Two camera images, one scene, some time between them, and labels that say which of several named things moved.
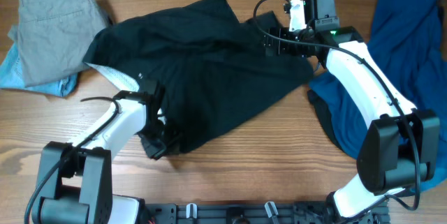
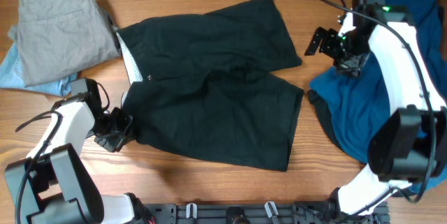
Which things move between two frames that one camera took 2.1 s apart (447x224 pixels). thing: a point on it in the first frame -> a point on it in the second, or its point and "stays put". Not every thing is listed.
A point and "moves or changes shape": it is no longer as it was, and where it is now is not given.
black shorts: x=211 y=68 moves or changes shape
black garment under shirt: x=323 y=112 stays put
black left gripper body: x=154 y=144 -> x=114 y=130
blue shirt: x=408 y=40 stays put
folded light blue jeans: x=10 y=78 stays put
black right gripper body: x=271 y=42 -> x=330 y=42
